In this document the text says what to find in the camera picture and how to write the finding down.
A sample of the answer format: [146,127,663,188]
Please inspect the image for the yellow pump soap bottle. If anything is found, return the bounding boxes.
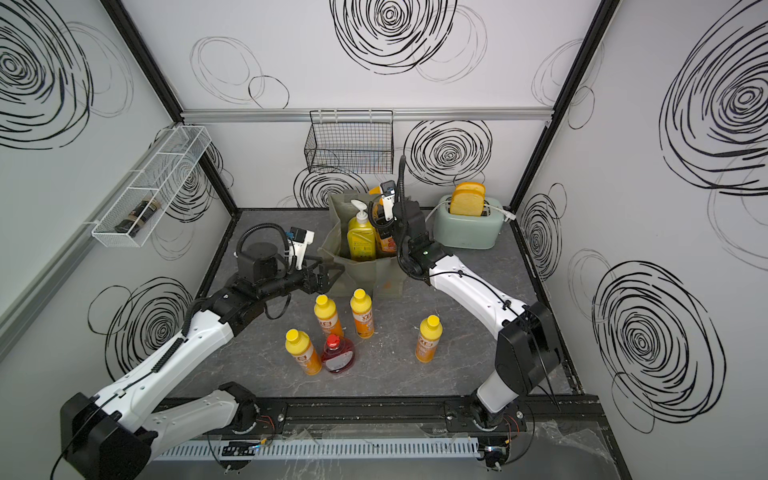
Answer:
[347,199,377,262]

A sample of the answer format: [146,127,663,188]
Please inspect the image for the yellow cap bottle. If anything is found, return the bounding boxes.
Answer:
[350,288,375,339]
[314,294,344,338]
[285,329,322,375]
[415,315,443,363]

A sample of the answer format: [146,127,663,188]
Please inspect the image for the yellow cap bottle back middle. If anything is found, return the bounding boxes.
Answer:
[350,288,375,339]

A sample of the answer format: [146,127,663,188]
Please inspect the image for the yellow cap bottle back left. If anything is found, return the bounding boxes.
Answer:
[314,294,344,338]

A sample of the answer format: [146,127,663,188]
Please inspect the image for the black wire basket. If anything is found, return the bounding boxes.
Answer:
[303,109,395,174]

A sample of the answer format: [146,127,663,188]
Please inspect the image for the toast slice front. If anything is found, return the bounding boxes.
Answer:
[449,187,485,217]

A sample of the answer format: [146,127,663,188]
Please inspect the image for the white slotted cable duct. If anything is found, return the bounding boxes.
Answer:
[157,437,481,462]

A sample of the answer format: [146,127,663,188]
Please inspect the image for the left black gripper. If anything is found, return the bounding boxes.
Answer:
[260,255,345,305]

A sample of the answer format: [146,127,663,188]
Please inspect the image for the yellow cap bottle right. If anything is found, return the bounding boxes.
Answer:
[415,315,443,363]

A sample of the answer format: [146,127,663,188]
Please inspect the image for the dark item in shelf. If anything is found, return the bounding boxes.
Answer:
[114,199,161,237]

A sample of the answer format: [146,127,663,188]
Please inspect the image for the mint green toaster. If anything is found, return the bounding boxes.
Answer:
[431,195,509,250]

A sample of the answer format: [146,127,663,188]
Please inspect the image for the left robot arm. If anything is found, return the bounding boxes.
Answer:
[59,242,345,479]

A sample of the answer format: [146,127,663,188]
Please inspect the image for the yellow cap bottle front left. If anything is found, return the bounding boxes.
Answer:
[285,329,322,375]

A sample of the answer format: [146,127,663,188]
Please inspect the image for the green fabric shopping bag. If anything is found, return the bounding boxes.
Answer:
[318,191,407,300]

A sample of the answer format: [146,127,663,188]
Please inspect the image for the toast slice back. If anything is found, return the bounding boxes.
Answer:
[455,182,486,195]

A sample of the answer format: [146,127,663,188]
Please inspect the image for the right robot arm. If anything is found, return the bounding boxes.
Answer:
[385,199,564,429]

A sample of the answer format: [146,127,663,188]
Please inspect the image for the orange pump soap bottle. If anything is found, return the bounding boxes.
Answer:
[368,186,397,257]

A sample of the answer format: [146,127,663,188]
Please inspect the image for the white wire shelf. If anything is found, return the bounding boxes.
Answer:
[91,125,212,248]

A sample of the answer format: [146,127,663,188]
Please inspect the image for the red soap bottle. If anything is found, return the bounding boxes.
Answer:
[321,334,355,374]

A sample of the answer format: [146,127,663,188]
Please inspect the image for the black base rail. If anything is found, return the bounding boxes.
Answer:
[149,394,607,436]

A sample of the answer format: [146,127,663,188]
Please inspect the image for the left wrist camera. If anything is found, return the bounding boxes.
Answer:
[287,227,315,270]

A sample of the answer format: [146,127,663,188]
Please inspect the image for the toast slice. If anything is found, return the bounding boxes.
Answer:
[455,182,486,195]
[449,187,485,217]

